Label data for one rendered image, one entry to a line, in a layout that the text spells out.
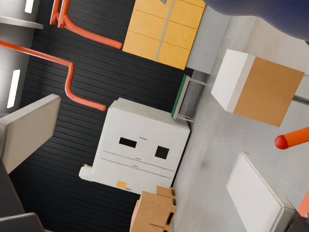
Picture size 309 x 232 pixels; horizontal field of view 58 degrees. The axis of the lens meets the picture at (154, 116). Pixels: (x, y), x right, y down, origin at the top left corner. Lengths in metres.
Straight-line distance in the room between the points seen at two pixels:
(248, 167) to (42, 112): 0.13
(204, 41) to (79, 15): 5.33
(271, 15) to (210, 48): 7.43
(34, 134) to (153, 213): 7.11
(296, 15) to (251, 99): 1.63
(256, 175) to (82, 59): 11.15
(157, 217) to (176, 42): 4.52
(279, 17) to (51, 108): 0.31
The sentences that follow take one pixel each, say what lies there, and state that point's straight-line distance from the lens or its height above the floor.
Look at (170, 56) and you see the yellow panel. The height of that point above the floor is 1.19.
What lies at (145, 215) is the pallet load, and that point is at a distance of 7.33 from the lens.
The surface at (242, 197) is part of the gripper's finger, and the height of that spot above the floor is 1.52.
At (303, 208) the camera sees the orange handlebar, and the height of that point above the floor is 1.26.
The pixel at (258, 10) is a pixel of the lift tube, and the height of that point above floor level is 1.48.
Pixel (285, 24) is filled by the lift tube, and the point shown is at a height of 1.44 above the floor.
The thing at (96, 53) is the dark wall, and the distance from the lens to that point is 11.11.
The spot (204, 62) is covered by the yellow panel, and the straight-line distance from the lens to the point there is 7.81.
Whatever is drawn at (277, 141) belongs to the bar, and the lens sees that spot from 0.48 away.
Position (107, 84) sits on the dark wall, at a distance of 11.13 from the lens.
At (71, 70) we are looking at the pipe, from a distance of 8.76.
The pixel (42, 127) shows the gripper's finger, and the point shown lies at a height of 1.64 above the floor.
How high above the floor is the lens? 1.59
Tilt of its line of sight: 3 degrees down
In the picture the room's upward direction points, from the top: 73 degrees counter-clockwise
